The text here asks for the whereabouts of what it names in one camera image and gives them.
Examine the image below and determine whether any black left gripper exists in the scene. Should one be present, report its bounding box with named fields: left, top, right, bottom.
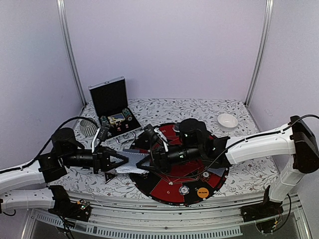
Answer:
left=62, top=145, right=129, bottom=174

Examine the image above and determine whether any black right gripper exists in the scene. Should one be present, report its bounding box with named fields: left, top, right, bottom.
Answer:
left=135, top=145, right=202, bottom=175

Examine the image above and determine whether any clear dealer button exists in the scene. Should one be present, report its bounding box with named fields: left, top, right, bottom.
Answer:
left=173, top=124, right=179, bottom=132

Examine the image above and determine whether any red poker chip stack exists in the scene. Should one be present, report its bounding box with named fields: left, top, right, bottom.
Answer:
left=202, top=171, right=210, bottom=181

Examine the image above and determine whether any orange big blind button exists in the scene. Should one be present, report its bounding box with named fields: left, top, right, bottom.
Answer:
left=197, top=187, right=209, bottom=199

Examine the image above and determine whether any single blue playing card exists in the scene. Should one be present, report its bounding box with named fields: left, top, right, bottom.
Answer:
left=208, top=168, right=226, bottom=177

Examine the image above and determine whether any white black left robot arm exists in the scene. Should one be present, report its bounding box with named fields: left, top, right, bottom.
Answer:
left=0, top=127, right=129, bottom=221

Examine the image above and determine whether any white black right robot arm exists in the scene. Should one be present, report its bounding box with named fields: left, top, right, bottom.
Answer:
left=137, top=116, right=319, bottom=217

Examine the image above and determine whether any black triangular card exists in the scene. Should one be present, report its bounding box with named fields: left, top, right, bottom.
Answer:
left=104, top=172, right=116, bottom=184

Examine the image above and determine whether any red dice set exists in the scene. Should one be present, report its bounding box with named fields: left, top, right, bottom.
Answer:
left=115, top=123, right=129, bottom=132

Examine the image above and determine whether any striped grey cup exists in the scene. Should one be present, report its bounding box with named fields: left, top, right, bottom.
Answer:
left=79, top=119, right=97, bottom=137

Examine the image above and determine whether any left poker chip row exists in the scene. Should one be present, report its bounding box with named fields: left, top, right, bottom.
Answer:
left=100, top=116, right=110, bottom=126

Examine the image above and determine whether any poker chip row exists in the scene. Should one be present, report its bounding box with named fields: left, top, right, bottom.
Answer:
left=122, top=108, right=133, bottom=121
left=100, top=116, right=110, bottom=126

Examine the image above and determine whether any round red black poker mat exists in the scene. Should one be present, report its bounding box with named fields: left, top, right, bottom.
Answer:
left=129, top=123, right=230, bottom=206

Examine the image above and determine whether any boxed playing card deck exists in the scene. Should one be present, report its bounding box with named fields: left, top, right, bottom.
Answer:
left=108, top=113, right=126, bottom=124

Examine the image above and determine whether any right poker chip row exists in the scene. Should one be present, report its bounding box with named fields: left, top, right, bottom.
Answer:
left=122, top=108, right=133, bottom=121

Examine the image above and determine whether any aluminium poker chip case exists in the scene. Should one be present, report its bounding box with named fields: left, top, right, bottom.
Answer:
left=89, top=76, right=141, bottom=140

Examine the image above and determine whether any white ceramic bowl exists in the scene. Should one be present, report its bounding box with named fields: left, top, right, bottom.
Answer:
left=217, top=114, right=238, bottom=132

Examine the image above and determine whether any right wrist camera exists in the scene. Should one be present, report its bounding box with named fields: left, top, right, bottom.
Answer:
left=144, top=124, right=168, bottom=152

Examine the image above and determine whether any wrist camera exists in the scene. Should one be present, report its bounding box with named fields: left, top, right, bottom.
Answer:
left=91, top=123, right=110, bottom=153
left=144, top=124, right=168, bottom=152

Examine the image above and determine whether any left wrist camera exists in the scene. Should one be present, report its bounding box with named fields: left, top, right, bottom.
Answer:
left=91, top=123, right=110, bottom=153

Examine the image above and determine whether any aluminium front rail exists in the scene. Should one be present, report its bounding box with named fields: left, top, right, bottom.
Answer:
left=21, top=191, right=312, bottom=239

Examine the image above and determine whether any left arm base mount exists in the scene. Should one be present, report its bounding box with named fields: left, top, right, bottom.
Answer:
left=48, top=186, right=92, bottom=222

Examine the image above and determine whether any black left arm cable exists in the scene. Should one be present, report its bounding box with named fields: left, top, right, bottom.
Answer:
left=0, top=116, right=98, bottom=172

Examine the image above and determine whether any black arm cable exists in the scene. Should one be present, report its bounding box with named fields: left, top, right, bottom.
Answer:
left=159, top=114, right=319, bottom=179
left=0, top=116, right=98, bottom=172

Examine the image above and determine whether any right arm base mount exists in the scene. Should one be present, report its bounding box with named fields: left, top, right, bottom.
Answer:
left=240, top=198, right=283, bottom=234

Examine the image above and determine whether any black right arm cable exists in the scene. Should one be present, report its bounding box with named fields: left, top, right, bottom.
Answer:
left=159, top=114, right=319, bottom=179

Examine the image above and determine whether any left aluminium frame post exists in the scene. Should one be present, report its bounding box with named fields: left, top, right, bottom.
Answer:
left=56, top=0, right=87, bottom=107

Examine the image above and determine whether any aluminium frame post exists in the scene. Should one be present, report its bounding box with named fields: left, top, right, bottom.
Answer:
left=56, top=0, right=87, bottom=107
left=244, top=0, right=274, bottom=108

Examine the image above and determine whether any right aluminium frame post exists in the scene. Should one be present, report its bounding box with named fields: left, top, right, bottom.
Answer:
left=244, top=0, right=274, bottom=108

